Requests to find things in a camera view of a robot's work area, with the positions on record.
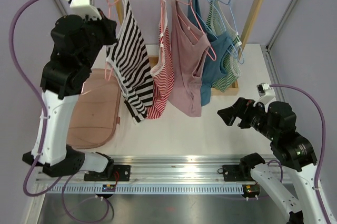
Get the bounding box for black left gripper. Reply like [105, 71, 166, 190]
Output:
[78, 7, 118, 69]

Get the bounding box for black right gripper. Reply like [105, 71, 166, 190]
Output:
[217, 96, 278, 140]

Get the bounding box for black white striped tank top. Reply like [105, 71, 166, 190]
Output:
[106, 0, 154, 123]

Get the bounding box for pink wire hanger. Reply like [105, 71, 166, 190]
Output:
[159, 0, 166, 64]
[166, 0, 217, 61]
[104, 0, 120, 81]

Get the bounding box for red white striped tank top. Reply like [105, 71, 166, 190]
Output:
[147, 8, 174, 119]

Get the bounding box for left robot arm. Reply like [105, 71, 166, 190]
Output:
[22, 8, 117, 181]

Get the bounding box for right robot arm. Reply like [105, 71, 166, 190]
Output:
[217, 98, 336, 223]

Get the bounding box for teal blue tank top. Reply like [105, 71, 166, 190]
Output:
[187, 0, 232, 106]

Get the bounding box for dusty pink tank top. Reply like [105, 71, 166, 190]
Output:
[168, 0, 210, 117]

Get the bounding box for green white striped tank top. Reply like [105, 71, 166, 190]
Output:
[206, 8, 241, 92]

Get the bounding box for translucent pink plastic basin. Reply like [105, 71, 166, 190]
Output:
[67, 69, 121, 149]

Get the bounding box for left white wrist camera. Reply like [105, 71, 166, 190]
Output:
[63, 0, 101, 19]

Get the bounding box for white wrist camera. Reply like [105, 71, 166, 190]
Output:
[63, 0, 101, 19]
[254, 83, 275, 106]

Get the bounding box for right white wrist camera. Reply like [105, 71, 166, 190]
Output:
[254, 83, 275, 106]

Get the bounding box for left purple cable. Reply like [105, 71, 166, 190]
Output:
[9, 0, 64, 198]

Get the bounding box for aluminium mounting rail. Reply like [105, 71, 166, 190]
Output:
[32, 154, 247, 185]

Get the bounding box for white slotted cable duct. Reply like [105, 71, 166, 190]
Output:
[50, 184, 243, 195]

